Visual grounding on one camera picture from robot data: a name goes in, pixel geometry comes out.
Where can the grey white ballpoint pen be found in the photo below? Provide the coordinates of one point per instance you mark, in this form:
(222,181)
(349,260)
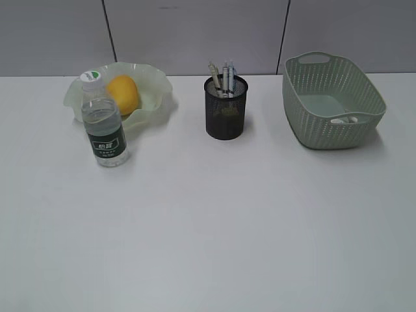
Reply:
(225,76)

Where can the blue white ballpoint pen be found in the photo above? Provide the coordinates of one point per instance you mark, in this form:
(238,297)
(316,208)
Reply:
(231,74)

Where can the beige white ballpoint pen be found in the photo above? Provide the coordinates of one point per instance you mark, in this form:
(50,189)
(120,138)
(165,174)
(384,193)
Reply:
(214,74)

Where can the yellow mango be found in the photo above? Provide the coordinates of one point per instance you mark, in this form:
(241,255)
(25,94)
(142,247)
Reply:
(124,92)

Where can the clear water bottle green label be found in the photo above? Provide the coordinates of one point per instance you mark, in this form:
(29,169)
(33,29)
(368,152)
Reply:
(102,121)

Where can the white waste paper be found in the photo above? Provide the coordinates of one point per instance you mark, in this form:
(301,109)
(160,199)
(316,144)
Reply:
(345,119)

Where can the yellow eraser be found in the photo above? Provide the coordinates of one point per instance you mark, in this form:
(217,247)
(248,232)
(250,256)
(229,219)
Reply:
(229,111)

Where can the black mesh pen holder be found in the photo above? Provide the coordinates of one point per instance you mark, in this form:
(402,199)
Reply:
(224,117)

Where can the translucent green wavy plate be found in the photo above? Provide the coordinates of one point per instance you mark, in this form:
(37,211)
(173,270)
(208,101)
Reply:
(153,87)

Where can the green plastic woven basket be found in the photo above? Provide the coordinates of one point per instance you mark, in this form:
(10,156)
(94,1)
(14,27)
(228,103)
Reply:
(318,87)

